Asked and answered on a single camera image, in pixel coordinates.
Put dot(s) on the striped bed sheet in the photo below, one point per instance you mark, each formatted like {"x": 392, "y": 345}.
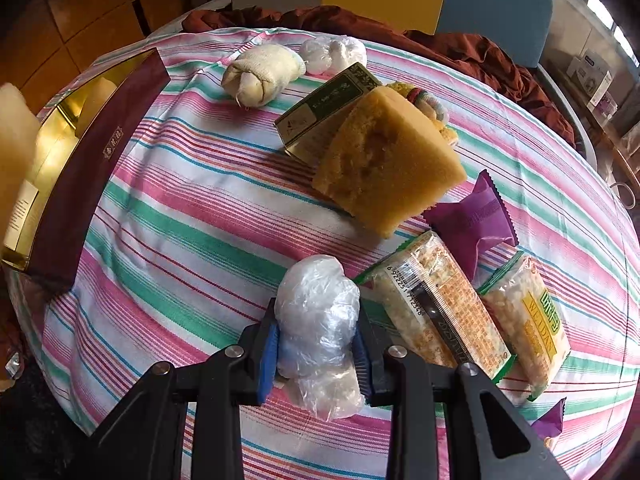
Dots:
{"x": 200, "y": 210}

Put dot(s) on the cracker packet yellow label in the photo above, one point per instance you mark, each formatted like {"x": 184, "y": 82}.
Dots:
{"x": 530, "y": 320}

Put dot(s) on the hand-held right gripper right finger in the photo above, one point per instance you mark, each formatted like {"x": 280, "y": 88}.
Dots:
{"x": 362, "y": 367}

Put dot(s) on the cracker packet with barcode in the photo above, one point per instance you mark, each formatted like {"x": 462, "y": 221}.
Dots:
{"x": 440, "y": 305}

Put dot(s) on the multicoloured knitted bundle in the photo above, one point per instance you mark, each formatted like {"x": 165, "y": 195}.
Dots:
{"x": 427, "y": 105}

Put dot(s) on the cream cloth bundle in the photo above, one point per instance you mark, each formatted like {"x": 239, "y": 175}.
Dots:
{"x": 262, "y": 72}

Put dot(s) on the dark red blanket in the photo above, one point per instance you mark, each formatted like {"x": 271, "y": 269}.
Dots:
{"x": 480, "y": 55}

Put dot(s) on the clear plastic bundle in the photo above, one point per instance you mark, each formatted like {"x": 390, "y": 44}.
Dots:
{"x": 317, "y": 320}

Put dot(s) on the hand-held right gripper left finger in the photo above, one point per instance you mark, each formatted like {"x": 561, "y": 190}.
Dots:
{"x": 267, "y": 360}

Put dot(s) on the wooden wardrobe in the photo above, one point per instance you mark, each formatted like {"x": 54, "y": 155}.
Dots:
{"x": 90, "y": 10}

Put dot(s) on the grey bed frame rail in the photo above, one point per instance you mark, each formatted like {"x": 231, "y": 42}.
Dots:
{"x": 565, "y": 105}

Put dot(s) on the green paper box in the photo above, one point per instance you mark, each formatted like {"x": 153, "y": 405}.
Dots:
{"x": 315, "y": 110}

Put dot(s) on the maroon gift box gold interior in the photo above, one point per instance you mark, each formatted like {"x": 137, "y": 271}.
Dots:
{"x": 100, "y": 160}

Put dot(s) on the wooden side table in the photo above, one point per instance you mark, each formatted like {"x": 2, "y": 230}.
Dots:
{"x": 617, "y": 150}

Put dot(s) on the purple snack packet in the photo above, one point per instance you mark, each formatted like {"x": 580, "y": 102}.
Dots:
{"x": 470, "y": 220}
{"x": 550, "y": 422}

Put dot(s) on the white cardboard box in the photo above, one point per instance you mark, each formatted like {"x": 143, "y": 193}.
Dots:
{"x": 590, "y": 77}

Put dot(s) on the large yellow sponge block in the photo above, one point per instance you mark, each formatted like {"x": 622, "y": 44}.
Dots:
{"x": 385, "y": 170}

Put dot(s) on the white plastic bag bundle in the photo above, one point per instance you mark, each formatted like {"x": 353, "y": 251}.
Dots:
{"x": 330, "y": 55}

